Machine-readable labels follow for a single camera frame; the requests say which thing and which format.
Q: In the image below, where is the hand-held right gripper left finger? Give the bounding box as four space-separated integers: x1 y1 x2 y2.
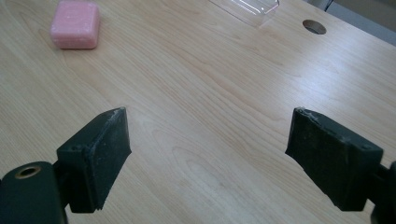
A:
55 106 133 215

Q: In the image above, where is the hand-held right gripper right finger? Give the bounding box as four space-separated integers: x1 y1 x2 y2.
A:
285 106 385 212

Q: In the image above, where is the pink soap bar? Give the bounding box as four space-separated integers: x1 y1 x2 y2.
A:
49 0 101 50

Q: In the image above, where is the clear plastic box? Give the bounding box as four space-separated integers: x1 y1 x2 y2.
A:
207 0 280 28

